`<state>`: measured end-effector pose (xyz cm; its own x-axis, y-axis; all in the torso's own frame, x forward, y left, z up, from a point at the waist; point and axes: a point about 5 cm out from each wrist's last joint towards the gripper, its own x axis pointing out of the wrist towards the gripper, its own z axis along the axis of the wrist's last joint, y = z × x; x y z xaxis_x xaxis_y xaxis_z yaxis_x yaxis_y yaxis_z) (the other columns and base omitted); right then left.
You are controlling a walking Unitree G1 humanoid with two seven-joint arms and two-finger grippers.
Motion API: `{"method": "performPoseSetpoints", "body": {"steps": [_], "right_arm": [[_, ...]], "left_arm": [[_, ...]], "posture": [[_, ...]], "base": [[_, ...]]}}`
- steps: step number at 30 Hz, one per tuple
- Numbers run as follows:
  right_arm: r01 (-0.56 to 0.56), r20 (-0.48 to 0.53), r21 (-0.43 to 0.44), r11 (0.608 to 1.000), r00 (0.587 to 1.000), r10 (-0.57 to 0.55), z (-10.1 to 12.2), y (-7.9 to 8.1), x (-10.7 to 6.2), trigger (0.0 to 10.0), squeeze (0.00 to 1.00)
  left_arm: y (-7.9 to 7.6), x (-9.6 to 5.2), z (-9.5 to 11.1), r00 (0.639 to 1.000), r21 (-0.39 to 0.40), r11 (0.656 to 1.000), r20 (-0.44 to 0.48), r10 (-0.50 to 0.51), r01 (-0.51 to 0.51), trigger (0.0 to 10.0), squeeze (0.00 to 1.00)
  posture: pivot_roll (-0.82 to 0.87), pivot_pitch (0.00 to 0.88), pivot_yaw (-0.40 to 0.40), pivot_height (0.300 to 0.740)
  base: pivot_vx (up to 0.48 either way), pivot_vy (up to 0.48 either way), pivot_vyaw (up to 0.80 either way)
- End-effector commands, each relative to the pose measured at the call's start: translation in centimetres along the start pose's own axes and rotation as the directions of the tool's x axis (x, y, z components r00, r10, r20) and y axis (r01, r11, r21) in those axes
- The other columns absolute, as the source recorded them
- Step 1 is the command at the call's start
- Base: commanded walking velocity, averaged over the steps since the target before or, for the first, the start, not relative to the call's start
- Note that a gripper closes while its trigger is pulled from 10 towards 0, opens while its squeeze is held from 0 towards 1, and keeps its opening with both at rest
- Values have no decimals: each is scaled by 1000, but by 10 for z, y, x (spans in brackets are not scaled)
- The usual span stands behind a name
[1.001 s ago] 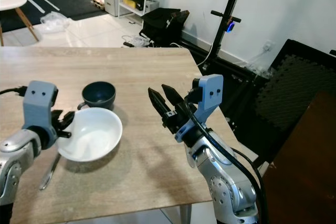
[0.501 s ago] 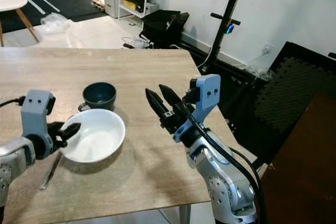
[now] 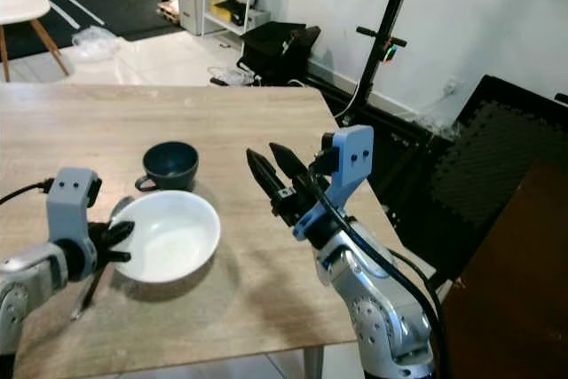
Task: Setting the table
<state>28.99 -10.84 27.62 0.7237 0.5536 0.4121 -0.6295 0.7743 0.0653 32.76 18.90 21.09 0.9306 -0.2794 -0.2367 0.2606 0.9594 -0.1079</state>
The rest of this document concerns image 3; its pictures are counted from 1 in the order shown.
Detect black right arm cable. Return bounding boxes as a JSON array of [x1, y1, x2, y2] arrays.
[[306, 153, 451, 379]]

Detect brown wooden cabinet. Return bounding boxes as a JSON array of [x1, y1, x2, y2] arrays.
[[444, 162, 568, 379]]

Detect grey metal table leg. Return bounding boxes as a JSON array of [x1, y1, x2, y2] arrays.
[[304, 346, 326, 379]]

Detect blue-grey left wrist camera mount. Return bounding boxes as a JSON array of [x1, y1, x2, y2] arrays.
[[47, 167, 102, 252]]

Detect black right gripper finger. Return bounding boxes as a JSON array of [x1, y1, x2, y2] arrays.
[[268, 141, 313, 191], [246, 147, 291, 205]]

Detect white bowl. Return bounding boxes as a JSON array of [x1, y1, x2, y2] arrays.
[[111, 190, 222, 285]]

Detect yellow black tool case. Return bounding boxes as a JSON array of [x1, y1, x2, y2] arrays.
[[210, 0, 272, 27]]

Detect dark blue cup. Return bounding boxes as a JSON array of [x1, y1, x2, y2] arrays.
[[135, 141, 200, 193]]

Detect black bag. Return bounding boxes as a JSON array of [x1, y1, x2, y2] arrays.
[[241, 22, 321, 87]]

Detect clear plastic bag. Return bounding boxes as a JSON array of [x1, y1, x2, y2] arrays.
[[71, 27, 122, 60]]

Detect black foam mat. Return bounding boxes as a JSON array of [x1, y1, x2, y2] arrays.
[[435, 75, 568, 282]]

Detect black floor mat white stripes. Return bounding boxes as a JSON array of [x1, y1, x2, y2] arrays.
[[0, 0, 180, 60]]

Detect black stand pole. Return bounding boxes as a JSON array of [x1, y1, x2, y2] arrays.
[[337, 0, 421, 127]]

